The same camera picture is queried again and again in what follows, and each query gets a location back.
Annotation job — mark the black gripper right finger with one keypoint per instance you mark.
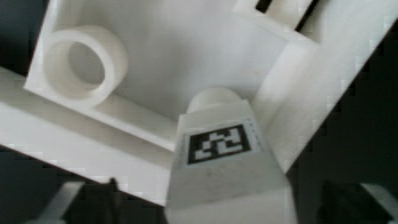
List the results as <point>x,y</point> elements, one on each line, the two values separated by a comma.
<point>358,203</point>

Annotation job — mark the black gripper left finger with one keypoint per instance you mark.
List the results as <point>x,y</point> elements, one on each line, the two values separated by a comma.
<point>85,204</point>

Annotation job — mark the white chair leg block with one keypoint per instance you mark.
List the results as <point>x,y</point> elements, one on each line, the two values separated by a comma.
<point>229,185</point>

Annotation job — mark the white chair seat plate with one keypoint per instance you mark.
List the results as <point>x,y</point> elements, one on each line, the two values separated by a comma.
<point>133,53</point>

